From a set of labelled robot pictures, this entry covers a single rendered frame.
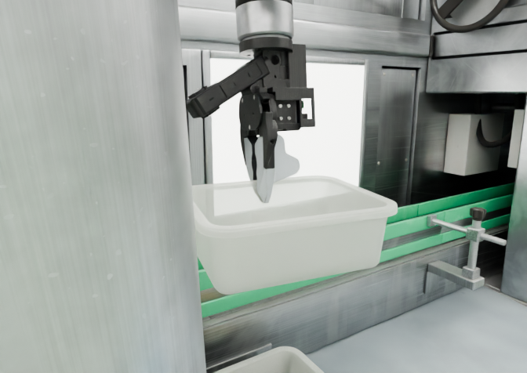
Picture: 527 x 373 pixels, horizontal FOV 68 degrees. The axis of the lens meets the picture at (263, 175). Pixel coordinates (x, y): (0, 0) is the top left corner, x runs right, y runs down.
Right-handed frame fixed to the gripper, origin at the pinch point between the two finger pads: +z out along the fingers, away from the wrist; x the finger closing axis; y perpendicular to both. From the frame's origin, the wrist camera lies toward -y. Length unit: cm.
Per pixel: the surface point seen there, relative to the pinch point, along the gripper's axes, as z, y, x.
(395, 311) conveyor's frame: 32, 38, 16
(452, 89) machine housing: -17, 69, 26
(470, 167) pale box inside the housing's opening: 5, 83, 32
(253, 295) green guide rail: 19.5, 3.3, 12.2
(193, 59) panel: -22.1, -1.4, 23.3
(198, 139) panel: -7.7, -0.9, 25.0
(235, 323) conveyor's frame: 22.6, -0.9, 10.3
